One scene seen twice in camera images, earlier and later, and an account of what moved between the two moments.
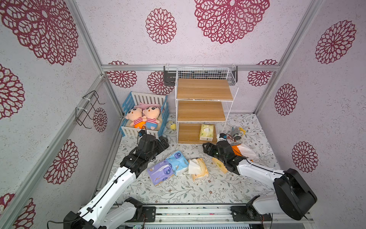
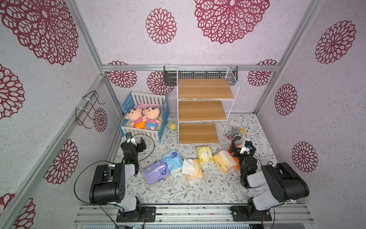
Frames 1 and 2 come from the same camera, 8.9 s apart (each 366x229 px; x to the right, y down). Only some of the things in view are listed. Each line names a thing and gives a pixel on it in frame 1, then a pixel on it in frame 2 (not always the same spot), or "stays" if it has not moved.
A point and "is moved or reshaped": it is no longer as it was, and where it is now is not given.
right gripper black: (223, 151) → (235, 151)
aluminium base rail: (211, 214) stays
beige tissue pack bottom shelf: (198, 169) is moved or reshaped
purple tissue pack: (160, 172) is moved or reshaped
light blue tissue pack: (179, 163) is moved or reshaped
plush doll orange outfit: (135, 114) stays
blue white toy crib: (143, 111) stays
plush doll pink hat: (152, 112) stays
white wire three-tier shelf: (203, 97) stays
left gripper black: (165, 143) → (140, 147)
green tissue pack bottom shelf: (207, 132) → (205, 154)
